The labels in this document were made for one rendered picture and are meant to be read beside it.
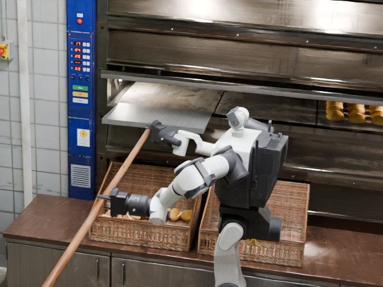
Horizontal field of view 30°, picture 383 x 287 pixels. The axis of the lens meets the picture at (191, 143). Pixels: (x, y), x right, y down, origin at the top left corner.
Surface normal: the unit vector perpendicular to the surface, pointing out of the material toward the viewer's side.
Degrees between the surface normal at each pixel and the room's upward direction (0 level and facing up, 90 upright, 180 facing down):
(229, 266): 90
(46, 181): 90
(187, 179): 67
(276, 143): 0
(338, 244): 0
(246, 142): 1
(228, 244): 90
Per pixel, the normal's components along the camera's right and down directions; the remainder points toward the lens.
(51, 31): -0.18, 0.35
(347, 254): 0.05, -0.93
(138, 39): -0.15, 0.00
